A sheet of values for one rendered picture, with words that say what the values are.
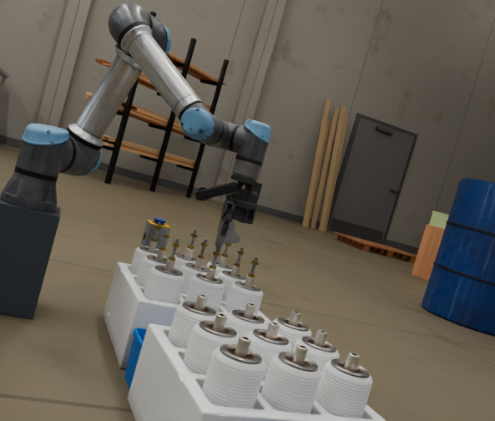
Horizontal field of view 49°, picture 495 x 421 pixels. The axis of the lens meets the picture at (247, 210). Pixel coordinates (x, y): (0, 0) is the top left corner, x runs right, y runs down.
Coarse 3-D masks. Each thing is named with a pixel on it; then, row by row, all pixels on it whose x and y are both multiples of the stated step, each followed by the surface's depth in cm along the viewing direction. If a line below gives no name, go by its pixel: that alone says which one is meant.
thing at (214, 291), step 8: (192, 280) 147; (200, 280) 145; (192, 288) 146; (200, 288) 145; (208, 288) 144; (216, 288) 145; (224, 288) 148; (192, 296) 146; (208, 296) 145; (216, 296) 146; (208, 304) 145; (216, 304) 147
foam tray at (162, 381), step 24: (144, 336) 120; (168, 336) 120; (144, 360) 116; (168, 360) 103; (144, 384) 112; (168, 384) 101; (192, 384) 94; (144, 408) 109; (168, 408) 98; (192, 408) 88; (216, 408) 87; (240, 408) 90; (264, 408) 93; (312, 408) 100
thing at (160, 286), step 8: (152, 272) 142; (160, 272) 141; (152, 280) 141; (160, 280) 140; (168, 280) 140; (176, 280) 141; (152, 288) 141; (160, 288) 140; (168, 288) 140; (176, 288) 142; (144, 296) 143; (152, 296) 141; (160, 296) 140; (168, 296) 141; (176, 296) 143
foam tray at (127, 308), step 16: (128, 272) 160; (112, 288) 168; (128, 288) 148; (144, 288) 148; (112, 304) 162; (128, 304) 144; (144, 304) 136; (160, 304) 137; (176, 304) 141; (224, 304) 157; (112, 320) 157; (128, 320) 140; (144, 320) 136; (160, 320) 138; (112, 336) 152; (128, 336) 136; (128, 352) 136
